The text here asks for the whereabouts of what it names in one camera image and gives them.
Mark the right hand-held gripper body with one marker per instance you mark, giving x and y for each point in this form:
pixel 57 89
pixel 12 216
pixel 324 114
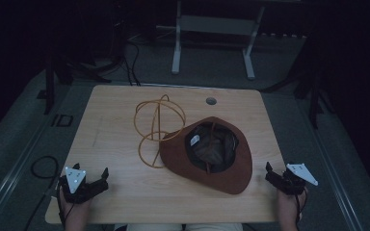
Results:
pixel 297 174

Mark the person's right hand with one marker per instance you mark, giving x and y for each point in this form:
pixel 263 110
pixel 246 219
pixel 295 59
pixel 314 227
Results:
pixel 287 205

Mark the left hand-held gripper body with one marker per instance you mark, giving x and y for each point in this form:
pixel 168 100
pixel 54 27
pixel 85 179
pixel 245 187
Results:
pixel 75 179

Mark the grey table grommet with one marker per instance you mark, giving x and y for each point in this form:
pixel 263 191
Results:
pixel 211 101

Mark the brown felt hat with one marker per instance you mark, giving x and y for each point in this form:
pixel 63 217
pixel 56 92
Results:
pixel 179 157

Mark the black floor socket box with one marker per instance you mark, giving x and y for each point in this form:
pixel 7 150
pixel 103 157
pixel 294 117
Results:
pixel 64 120

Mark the black metal stand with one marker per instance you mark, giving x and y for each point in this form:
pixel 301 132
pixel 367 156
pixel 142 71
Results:
pixel 314 96
pixel 48 93

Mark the white metal table frame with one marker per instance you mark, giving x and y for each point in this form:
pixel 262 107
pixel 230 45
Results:
pixel 215 25

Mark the person's left hand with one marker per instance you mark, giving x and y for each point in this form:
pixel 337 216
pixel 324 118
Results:
pixel 76 210

